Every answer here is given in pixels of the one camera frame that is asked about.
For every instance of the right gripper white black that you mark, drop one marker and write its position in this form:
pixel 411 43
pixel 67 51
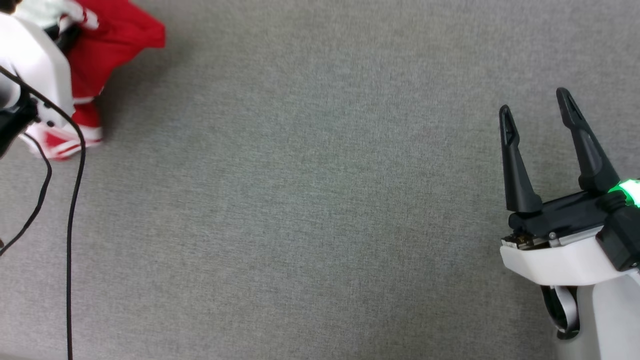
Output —
pixel 550 260

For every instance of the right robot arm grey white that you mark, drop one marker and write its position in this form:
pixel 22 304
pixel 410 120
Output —
pixel 610 320

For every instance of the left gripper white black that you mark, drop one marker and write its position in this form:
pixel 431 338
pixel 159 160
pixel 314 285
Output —
pixel 30 55

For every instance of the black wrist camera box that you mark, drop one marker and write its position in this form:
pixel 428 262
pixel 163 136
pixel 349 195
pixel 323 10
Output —
pixel 622 240
pixel 12 125

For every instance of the red white basketball jersey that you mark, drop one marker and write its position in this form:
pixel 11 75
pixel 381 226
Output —
pixel 110 45

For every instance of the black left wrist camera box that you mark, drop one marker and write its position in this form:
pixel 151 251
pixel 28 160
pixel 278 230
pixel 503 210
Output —
pixel 12 125

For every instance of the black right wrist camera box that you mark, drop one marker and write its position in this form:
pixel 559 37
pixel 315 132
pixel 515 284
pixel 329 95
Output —
pixel 622 240

